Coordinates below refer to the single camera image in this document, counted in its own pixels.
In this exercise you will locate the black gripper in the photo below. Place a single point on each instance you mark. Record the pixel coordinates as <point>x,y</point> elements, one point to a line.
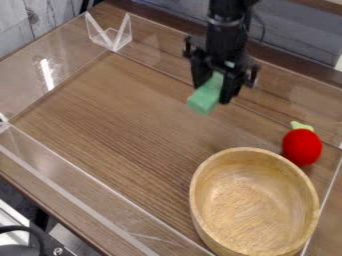
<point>219,52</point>

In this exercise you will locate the green foam block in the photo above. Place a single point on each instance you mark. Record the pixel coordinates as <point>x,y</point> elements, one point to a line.
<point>204,98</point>

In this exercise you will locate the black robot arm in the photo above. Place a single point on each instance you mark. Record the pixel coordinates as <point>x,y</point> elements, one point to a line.
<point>229,9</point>

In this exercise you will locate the wooden bowl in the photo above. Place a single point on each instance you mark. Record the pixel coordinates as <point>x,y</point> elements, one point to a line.
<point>254,203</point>

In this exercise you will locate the red plush strawberry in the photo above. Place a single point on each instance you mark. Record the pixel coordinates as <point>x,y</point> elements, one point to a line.
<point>302,144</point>

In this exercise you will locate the black metal device base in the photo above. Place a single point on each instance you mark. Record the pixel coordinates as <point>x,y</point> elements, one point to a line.
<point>45,246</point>

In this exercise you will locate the clear acrylic corner bracket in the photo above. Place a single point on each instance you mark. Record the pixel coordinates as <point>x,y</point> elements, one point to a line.
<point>109,38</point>

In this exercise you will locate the clear acrylic tray wall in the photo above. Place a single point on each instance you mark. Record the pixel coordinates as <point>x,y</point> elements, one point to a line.
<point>112,175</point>

